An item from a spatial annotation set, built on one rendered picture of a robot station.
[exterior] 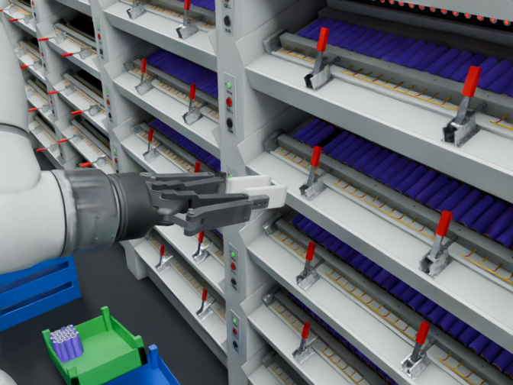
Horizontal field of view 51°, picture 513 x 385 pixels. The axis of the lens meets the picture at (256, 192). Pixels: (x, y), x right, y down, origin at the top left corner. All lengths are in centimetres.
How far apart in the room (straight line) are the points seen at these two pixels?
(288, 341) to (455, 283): 53
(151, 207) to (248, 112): 49
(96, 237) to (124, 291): 140
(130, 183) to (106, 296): 139
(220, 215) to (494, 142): 34
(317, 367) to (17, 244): 78
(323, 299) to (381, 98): 41
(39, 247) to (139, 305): 136
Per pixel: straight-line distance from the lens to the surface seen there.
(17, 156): 55
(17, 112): 58
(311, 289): 105
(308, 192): 94
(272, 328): 126
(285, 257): 112
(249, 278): 124
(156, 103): 143
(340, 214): 91
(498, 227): 83
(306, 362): 119
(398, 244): 84
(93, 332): 181
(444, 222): 77
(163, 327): 180
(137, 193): 59
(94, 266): 211
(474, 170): 70
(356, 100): 82
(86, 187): 56
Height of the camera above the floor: 120
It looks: 28 degrees down
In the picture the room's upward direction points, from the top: straight up
